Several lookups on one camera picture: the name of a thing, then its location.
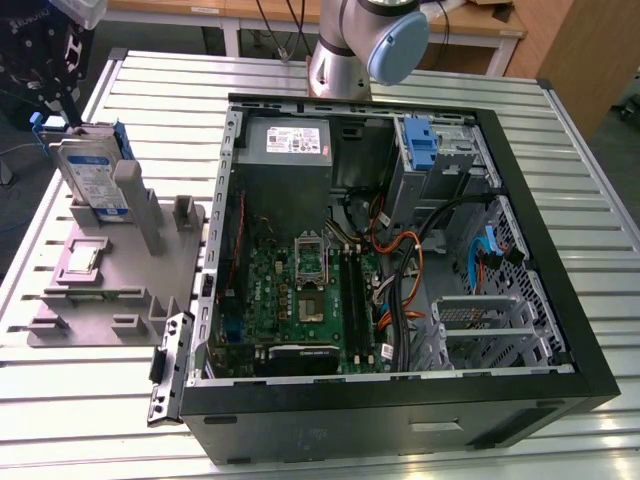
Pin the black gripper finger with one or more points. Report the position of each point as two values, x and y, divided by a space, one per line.
72 110

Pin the hard disk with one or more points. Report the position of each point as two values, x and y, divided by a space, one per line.
92 175

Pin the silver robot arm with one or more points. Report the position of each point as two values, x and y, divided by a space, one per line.
335 65

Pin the black office chair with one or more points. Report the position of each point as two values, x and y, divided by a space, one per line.
17 112

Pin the silver CPU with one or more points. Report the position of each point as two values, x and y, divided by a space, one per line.
82 260

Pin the grey parts rack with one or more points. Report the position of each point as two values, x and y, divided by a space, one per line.
130 280

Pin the green RAM stick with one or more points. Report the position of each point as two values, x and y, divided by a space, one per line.
107 296

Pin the grey power supply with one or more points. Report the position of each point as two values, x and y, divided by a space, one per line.
290 200

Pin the green motherboard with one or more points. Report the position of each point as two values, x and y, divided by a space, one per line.
270 300

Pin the CPU socket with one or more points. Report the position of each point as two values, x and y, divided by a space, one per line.
312 310

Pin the black graphics card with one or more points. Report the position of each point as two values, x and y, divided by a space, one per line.
300 357

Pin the black RAM slot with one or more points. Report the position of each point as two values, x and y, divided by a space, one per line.
348 305
361 305

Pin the blue drive cage latch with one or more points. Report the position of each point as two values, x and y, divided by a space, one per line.
419 142

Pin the black PC case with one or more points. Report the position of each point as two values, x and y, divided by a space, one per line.
350 420

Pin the brown wooden cabinet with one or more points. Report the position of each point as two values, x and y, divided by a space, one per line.
590 50

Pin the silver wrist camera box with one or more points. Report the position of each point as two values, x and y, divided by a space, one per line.
92 12

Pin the wooden desk white frame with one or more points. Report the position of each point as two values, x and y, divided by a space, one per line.
175 12
480 22

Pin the grey metal slot bracket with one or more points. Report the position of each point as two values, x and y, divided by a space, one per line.
172 370

